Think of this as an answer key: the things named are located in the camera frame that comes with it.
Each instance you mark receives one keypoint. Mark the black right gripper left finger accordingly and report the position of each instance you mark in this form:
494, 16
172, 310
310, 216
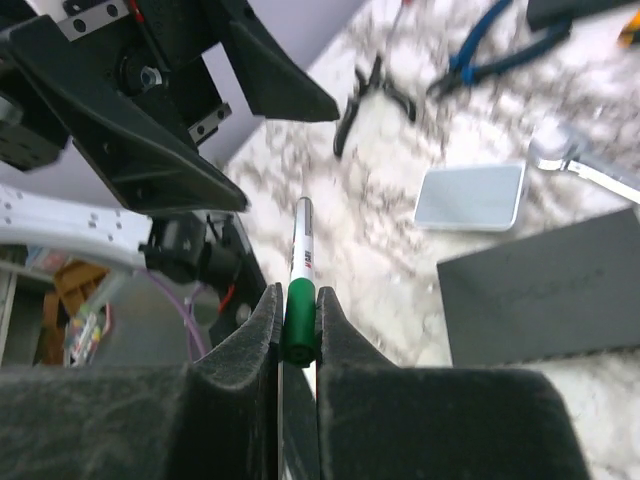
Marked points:
215, 419

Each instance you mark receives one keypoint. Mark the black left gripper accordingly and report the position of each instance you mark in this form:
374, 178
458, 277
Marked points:
130, 120

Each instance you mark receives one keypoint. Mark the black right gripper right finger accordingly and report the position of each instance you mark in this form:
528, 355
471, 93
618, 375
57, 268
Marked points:
377, 420

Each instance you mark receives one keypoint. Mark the green marker cap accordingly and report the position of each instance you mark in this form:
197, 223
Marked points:
298, 344

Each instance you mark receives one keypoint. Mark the white green whiteboard marker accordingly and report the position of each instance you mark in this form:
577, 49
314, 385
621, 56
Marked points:
299, 411

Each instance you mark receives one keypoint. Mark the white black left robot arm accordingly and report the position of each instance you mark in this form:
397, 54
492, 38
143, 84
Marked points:
205, 246

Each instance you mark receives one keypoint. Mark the large dark grey foam block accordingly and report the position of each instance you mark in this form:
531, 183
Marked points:
566, 292

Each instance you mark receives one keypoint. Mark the white grey rectangular eraser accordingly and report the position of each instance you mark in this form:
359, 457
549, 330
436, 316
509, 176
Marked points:
479, 198

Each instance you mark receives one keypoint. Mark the silver open-end wrench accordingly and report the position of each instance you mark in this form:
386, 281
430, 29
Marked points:
557, 146

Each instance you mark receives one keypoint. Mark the small dark grey foam block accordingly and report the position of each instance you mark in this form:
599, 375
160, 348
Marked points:
541, 14

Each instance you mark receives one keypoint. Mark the yellow black utility knife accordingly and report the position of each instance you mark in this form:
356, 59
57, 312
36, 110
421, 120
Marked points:
630, 34

